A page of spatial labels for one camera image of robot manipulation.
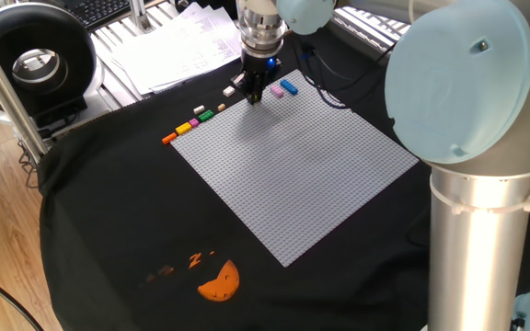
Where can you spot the magenta small Lego brick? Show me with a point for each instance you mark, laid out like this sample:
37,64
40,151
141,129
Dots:
193,122

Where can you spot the blue long Lego brick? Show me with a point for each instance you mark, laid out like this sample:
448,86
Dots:
289,87

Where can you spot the yellow Lego brick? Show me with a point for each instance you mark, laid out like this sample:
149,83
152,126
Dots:
183,128

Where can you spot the wide white Lego brick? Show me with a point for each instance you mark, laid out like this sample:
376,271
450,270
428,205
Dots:
229,91

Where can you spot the dark green Lego brick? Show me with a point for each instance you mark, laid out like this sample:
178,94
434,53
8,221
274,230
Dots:
206,115

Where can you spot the black computer keyboard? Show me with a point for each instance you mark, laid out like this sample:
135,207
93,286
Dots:
99,11

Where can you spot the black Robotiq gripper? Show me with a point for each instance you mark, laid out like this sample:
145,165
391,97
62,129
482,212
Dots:
260,68

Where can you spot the orange narrow Lego brick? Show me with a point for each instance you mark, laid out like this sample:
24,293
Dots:
169,138

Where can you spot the narrow white Lego brick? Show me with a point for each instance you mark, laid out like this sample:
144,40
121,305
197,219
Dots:
199,109

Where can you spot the aluminium frame post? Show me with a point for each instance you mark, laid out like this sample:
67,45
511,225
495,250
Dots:
3,87
140,16

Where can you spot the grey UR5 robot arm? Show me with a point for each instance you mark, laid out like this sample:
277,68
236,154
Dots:
476,230

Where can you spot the white printed paper sheets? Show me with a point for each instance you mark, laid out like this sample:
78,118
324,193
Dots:
177,50

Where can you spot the light pink Lego brick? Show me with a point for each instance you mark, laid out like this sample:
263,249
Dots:
277,91

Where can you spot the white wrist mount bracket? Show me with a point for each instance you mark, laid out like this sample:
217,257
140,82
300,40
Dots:
260,7

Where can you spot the tan small Lego brick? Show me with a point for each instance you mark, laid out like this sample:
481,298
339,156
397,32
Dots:
221,107

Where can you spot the grey Lego baseplate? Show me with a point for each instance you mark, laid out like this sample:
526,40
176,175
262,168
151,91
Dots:
292,170

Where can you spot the black cloth with orange print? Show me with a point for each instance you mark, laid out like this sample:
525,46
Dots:
108,207

